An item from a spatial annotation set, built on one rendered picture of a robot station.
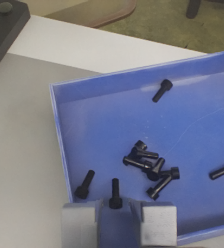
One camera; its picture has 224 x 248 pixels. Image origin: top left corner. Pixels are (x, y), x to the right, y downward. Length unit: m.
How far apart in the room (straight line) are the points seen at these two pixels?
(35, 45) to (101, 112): 0.07
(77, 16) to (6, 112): 0.54
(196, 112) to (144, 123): 0.03
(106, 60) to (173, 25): 1.35
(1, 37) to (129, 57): 0.09
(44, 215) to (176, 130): 0.09
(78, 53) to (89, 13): 0.51
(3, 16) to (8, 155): 0.10
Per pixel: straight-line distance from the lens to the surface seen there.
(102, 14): 0.77
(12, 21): 0.25
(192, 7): 1.57
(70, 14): 0.73
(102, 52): 0.24
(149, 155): 0.19
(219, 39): 1.57
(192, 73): 0.22
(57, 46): 0.24
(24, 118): 0.21
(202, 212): 0.19
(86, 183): 0.18
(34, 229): 0.19
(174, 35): 1.54
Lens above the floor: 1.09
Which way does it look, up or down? 61 degrees down
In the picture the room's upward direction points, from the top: straight up
